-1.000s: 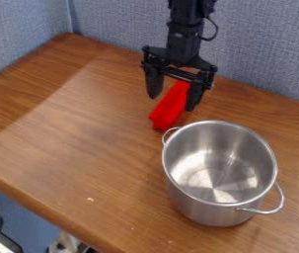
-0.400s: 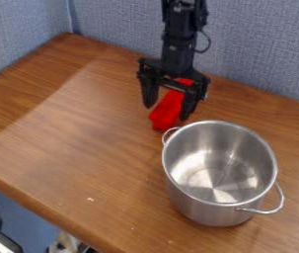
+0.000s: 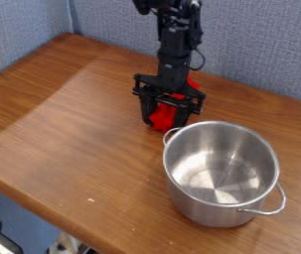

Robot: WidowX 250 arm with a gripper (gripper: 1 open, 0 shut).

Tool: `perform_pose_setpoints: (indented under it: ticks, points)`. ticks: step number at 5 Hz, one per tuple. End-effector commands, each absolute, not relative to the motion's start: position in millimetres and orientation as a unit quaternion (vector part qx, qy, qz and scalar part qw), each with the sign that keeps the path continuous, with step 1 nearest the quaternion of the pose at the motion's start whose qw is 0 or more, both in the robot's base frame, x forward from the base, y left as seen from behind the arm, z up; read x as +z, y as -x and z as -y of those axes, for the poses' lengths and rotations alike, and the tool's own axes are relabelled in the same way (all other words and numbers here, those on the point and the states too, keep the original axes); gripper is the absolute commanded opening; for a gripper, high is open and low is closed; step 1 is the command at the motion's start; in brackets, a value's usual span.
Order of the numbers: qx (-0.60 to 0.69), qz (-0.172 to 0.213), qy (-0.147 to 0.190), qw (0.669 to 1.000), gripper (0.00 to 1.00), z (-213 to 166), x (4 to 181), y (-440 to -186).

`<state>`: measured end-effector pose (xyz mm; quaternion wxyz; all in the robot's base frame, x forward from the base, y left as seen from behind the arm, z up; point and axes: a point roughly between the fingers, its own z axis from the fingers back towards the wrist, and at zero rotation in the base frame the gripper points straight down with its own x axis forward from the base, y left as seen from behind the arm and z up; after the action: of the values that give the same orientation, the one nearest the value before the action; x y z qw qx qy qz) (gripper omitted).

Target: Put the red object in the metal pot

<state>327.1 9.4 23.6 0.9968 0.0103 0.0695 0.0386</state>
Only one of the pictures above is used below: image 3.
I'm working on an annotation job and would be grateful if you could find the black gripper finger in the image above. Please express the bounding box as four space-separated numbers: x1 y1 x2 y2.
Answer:
173 107 190 127
139 93 158 125

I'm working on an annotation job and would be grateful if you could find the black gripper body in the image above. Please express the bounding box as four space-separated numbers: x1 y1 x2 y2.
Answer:
133 54 206 114

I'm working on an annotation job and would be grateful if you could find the red plastic block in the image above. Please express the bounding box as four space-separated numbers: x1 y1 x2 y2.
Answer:
150 76 200 133

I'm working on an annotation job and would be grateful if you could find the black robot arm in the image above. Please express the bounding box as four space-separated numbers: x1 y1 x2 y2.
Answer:
133 0 206 132

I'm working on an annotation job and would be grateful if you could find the stainless steel pot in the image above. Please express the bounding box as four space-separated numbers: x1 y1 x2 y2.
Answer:
164 120 287 227

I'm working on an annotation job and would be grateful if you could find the pale object under table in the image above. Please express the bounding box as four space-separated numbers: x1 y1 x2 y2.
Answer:
46 232 98 254

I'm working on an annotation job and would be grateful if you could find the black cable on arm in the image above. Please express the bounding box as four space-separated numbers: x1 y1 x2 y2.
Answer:
186 48 208 71

